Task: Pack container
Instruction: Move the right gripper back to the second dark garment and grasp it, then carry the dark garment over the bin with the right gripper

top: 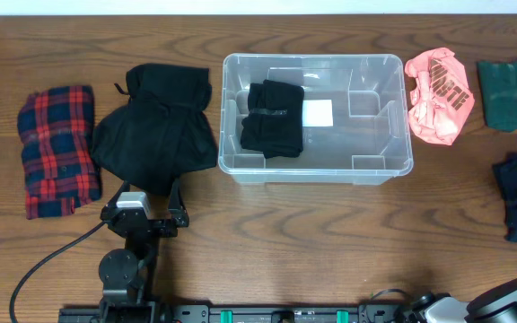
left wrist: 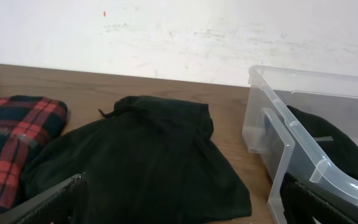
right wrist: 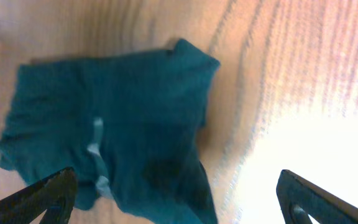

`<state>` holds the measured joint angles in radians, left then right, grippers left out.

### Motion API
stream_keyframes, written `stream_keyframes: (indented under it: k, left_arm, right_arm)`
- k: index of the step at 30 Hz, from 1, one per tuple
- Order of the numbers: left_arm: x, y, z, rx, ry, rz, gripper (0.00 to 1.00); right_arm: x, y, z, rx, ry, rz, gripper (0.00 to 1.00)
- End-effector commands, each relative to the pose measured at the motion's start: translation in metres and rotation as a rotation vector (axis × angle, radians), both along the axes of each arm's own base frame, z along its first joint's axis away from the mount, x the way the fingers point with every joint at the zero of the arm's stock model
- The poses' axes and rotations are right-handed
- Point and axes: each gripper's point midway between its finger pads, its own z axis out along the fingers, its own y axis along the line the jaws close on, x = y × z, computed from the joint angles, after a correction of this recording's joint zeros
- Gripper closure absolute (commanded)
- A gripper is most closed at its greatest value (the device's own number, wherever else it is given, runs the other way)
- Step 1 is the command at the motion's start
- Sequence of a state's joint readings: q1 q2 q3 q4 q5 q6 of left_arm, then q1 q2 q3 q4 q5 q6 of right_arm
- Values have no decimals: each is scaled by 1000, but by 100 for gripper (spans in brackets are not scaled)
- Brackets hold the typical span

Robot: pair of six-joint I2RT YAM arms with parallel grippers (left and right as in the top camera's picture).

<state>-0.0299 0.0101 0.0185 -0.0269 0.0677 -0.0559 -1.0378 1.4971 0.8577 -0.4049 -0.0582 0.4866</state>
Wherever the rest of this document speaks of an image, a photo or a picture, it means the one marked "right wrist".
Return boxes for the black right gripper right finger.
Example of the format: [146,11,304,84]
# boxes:
[276,169,358,224]

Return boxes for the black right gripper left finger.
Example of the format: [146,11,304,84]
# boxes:
[0,167,77,224]

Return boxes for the dark navy shirt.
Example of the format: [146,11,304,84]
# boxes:
[0,39,219,223]

